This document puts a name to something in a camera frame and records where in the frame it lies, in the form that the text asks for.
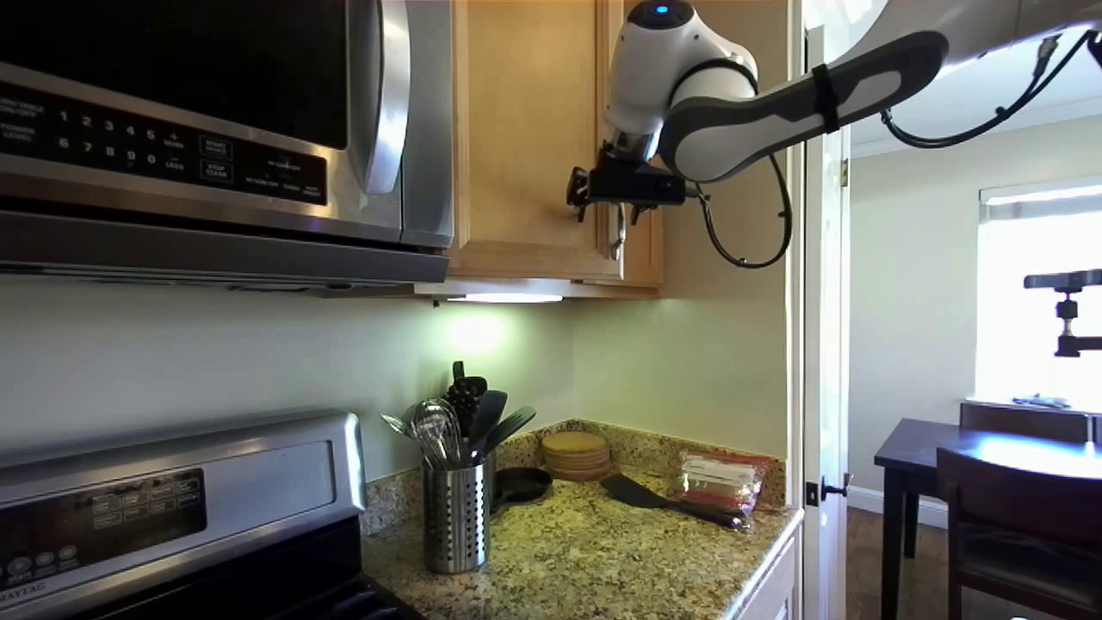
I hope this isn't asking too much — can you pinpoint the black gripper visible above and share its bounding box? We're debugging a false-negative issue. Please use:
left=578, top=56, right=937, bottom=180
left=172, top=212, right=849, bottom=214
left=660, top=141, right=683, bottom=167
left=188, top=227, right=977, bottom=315
left=561, top=141, right=695, bottom=231

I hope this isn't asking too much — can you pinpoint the silver cabinet door handle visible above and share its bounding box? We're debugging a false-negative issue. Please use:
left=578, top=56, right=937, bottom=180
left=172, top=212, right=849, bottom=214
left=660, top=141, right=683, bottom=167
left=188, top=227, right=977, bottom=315
left=606, top=206, right=638, bottom=282

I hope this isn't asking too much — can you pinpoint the dark wooden chair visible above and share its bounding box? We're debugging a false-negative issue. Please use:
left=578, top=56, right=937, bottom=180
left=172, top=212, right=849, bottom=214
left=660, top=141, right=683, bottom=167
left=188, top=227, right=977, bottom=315
left=954, top=398, right=1096, bottom=451
left=934, top=444, right=1102, bottom=620

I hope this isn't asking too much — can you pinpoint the under-cabinet light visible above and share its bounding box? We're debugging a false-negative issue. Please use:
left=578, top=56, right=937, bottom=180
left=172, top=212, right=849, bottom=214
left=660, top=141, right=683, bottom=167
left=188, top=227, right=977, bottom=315
left=414, top=272, right=578, bottom=311

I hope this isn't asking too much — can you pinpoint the black plastic spoon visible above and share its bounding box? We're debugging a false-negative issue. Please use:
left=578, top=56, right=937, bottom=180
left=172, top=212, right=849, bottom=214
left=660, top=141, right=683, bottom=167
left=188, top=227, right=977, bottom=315
left=443, top=358, right=493, bottom=435

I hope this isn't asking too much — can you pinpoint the black slotted turner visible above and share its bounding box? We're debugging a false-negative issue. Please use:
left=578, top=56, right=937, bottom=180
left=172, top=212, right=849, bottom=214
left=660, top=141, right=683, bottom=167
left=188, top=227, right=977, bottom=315
left=461, top=389, right=509, bottom=464

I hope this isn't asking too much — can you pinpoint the black thin spatula utensil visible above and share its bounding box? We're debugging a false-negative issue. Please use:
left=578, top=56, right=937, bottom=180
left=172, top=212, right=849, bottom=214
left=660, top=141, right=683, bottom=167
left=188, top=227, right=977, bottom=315
left=479, top=406, right=541, bottom=462

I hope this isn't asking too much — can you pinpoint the metal ladle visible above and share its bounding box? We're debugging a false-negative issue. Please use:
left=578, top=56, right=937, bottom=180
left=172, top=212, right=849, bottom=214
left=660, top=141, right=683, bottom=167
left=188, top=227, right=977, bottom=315
left=411, top=398, right=463, bottom=470

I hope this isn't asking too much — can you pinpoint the white door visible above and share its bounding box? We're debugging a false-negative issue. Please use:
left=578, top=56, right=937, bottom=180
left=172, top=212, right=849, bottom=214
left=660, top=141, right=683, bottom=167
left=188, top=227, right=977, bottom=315
left=780, top=20, right=862, bottom=620

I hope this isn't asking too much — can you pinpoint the small black dish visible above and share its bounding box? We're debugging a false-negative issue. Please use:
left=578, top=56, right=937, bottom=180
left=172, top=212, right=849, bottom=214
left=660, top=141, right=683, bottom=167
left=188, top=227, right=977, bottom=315
left=493, top=462, right=558, bottom=510

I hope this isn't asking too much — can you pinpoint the black flat spatula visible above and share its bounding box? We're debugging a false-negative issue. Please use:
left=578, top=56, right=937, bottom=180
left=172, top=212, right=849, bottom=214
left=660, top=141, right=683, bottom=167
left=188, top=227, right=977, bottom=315
left=599, top=470, right=739, bottom=534

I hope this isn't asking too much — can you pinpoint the metal serving spoon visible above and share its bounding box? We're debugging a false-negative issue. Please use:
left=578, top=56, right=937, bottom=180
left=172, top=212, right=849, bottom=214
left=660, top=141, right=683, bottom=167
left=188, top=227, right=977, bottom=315
left=378, top=412, right=420, bottom=444

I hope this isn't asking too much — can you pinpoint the clear plastic food bag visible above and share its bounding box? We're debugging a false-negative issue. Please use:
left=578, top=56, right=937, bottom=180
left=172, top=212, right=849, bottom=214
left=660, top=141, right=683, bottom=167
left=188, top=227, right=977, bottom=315
left=676, top=448, right=771, bottom=525

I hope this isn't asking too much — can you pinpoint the steel utensil holder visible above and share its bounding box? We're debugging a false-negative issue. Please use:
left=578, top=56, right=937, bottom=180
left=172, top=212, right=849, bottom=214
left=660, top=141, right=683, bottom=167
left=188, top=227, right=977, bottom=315
left=420, top=455, right=496, bottom=580

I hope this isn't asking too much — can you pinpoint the black door lever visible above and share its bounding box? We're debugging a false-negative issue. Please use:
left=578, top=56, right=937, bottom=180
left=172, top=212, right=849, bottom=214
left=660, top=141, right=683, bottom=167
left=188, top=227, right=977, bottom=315
left=797, top=471, right=849, bottom=510

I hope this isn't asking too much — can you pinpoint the dark wooden table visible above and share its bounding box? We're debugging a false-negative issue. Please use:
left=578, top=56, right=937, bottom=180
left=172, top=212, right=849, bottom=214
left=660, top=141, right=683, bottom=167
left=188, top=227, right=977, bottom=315
left=870, top=415, right=1102, bottom=620

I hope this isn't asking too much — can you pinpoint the white base cabinet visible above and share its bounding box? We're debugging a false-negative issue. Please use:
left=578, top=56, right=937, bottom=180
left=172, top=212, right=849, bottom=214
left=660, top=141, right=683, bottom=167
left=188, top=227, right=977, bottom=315
left=719, top=513, right=810, bottom=620

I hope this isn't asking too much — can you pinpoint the white window blind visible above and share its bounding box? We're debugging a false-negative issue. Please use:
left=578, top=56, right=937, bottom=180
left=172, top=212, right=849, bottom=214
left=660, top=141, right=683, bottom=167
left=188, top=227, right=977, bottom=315
left=973, top=180, right=1102, bottom=226

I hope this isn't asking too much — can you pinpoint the stainless steel microwave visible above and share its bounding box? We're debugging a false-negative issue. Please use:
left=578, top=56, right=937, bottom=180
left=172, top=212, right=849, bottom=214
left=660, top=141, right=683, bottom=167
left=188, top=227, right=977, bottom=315
left=0, top=0, right=458, bottom=293

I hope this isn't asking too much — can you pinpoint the stainless steel stove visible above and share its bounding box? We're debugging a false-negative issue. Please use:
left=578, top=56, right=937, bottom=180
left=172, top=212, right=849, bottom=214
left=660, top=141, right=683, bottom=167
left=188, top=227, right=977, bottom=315
left=0, top=412, right=420, bottom=620

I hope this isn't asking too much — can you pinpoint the wooden wall cabinet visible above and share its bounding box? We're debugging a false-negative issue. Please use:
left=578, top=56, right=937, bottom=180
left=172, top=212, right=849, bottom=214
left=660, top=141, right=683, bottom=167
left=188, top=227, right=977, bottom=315
left=443, top=0, right=676, bottom=303

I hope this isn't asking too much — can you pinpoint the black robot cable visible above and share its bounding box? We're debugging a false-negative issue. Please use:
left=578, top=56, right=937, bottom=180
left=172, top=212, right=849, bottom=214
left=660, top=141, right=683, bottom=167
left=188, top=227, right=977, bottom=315
left=686, top=25, right=1102, bottom=277

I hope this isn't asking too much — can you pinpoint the silver microwave handle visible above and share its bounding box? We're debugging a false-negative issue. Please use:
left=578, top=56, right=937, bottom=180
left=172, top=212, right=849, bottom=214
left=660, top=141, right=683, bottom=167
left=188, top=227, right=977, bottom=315
left=345, top=0, right=415, bottom=200

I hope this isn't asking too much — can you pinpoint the black camera on stand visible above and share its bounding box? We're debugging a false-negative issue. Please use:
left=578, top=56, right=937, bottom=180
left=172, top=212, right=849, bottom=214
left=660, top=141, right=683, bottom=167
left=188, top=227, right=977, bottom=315
left=1020, top=265, right=1102, bottom=362

